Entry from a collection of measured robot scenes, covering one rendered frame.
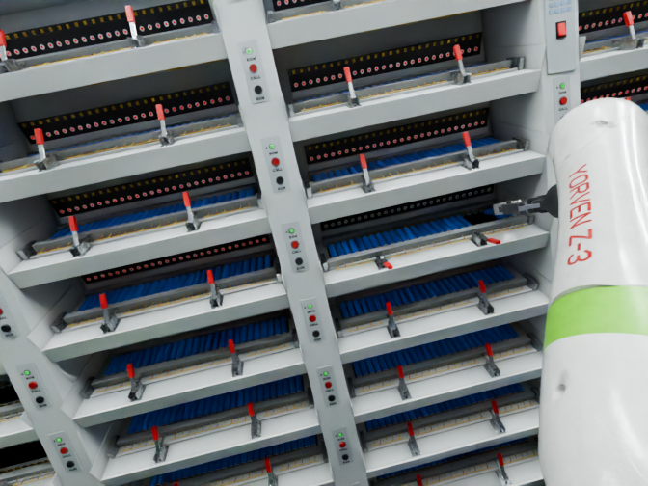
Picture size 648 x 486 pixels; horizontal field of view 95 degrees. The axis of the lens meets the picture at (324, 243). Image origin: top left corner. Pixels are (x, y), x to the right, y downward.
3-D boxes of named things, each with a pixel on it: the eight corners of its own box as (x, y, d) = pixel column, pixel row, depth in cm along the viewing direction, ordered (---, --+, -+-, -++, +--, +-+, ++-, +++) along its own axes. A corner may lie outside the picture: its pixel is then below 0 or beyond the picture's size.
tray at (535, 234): (546, 246, 80) (554, 215, 75) (326, 298, 77) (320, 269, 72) (498, 214, 97) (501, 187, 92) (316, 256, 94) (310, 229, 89)
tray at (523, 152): (542, 173, 76) (555, 115, 68) (310, 224, 73) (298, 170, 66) (491, 152, 93) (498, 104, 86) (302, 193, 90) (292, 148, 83)
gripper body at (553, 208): (593, 175, 58) (553, 183, 68) (553, 184, 58) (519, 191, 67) (600, 212, 59) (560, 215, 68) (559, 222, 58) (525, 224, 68)
